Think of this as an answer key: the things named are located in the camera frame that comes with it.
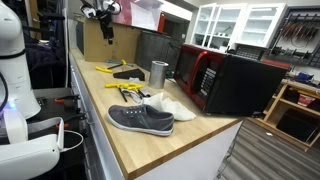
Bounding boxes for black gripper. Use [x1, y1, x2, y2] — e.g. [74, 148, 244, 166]
[96, 9, 116, 46]

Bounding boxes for black wedge wrench stand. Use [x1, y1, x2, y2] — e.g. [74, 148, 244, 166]
[112, 68, 146, 82]

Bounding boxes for silver cylindrical container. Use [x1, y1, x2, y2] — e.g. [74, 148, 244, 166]
[148, 60, 170, 90]

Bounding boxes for large cardboard box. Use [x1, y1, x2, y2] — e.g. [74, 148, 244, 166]
[75, 16, 143, 64]

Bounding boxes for pink poster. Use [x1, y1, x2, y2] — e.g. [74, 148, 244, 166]
[113, 0, 133, 26]

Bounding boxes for red upright bar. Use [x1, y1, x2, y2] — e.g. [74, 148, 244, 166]
[157, 12, 166, 34]

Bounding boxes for gray cloth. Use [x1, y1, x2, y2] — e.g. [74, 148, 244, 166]
[119, 77, 153, 105]

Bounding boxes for dark hanging jacket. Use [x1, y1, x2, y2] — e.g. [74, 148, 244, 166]
[19, 9, 69, 89]

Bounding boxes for gray canvas shoe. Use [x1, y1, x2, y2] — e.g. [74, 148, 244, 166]
[106, 103, 175, 138]

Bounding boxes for white cloth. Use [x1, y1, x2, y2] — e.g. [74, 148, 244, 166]
[141, 92, 198, 122]

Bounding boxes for white glass door cabinet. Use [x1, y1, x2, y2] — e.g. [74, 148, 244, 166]
[190, 2, 288, 54]

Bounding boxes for red black microwave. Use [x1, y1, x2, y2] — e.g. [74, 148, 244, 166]
[172, 43, 290, 118]

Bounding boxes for black slotted crate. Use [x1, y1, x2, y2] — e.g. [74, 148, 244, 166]
[234, 43, 268, 62]

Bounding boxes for white workbench base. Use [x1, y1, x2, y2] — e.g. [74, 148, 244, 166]
[68, 49, 244, 180]

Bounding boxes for wooden shelf unit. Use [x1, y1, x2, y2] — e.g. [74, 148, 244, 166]
[247, 78, 320, 153]

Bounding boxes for blue object on shelf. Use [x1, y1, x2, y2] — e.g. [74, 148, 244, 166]
[294, 71, 315, 85]

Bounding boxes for red white box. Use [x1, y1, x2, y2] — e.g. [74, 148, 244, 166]
[297, 93, 316, 108]

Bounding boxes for blue handled tool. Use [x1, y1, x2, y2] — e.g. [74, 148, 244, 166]
[105, 59, 135, 68]

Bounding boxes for long yellow T-handle wrench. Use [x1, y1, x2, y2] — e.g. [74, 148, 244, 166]
[94, 62, 125, 74]

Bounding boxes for yellow handled pliers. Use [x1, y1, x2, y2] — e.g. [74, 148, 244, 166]
[104, 82, 132, 103]

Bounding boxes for green coiled cord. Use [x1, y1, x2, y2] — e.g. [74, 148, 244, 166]
[165, 69, 177, 80]

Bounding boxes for black clamp orange handle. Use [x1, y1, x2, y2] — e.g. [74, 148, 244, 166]
[54, 112, 88, 131]
[54, 94, 82, 105]

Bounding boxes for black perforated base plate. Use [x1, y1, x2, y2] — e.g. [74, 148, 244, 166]
[26, 87, 88, 168]

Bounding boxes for white cable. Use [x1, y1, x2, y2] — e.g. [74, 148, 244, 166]
[59, 129, 85, 154]

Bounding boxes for black wall tool rack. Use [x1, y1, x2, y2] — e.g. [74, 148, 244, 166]
[265, 5, 320, 70]

